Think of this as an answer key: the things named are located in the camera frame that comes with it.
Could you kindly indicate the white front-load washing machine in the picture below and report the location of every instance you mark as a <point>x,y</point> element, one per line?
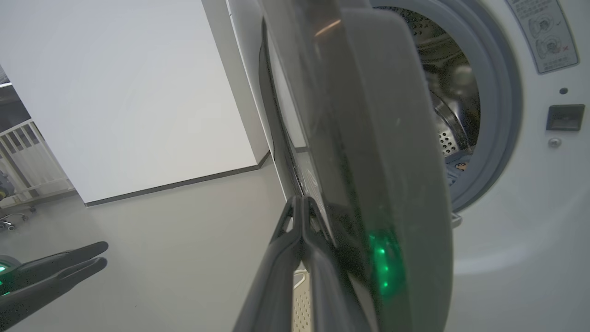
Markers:
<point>530,230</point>

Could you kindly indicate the white railing fence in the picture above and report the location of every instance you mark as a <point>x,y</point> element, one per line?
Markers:
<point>27,157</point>

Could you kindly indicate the grey rubber door seal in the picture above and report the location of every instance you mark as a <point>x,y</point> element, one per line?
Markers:
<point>502,115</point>

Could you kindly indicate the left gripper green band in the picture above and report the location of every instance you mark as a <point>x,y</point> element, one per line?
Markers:
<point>4,269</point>

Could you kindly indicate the grey instruction sticker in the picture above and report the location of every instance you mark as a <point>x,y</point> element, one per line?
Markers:
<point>544,32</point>

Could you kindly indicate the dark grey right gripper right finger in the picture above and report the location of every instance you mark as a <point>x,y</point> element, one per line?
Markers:
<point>332,295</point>

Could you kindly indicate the dark round washing machine door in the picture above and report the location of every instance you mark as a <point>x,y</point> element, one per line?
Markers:
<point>368,138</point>

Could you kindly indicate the blue cartoon print garment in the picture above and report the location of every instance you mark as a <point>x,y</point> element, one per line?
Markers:
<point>458,168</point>

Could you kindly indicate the cream perforated laundry basket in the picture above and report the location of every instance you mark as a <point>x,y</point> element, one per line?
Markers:
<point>303,304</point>

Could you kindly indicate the office chair wheel base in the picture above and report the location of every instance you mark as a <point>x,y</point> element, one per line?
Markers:
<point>9,225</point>

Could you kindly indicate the perforated steel drum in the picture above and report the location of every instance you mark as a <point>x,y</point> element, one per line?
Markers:
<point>442,46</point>

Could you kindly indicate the small silver screw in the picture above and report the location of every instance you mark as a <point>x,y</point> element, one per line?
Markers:
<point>554,142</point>

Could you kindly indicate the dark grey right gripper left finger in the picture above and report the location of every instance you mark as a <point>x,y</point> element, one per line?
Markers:
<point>272,286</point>

